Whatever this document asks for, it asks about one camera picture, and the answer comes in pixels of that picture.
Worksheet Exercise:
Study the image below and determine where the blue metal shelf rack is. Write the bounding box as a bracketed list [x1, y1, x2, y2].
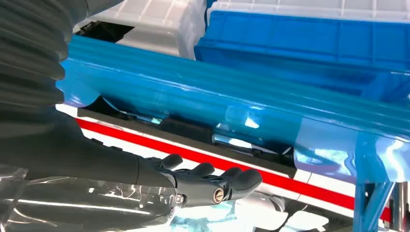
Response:
[56, 33, 410, 232]

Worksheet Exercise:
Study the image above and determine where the large white plastic bin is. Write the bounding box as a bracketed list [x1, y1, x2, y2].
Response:
[73, 0, 207, 60]

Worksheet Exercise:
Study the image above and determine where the blue plastic bin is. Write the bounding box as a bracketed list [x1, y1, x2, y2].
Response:
[194, 9, 410, 105]

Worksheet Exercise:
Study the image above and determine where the white car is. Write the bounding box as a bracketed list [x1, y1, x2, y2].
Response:
[56, 103, 398, 232]

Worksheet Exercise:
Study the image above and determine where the white plastic crate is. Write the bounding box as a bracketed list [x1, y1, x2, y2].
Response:
[206, 0, 410, 24]

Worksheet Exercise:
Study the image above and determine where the chrome stanchion post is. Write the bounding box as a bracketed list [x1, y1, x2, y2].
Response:
[389, 182, 410, 232]

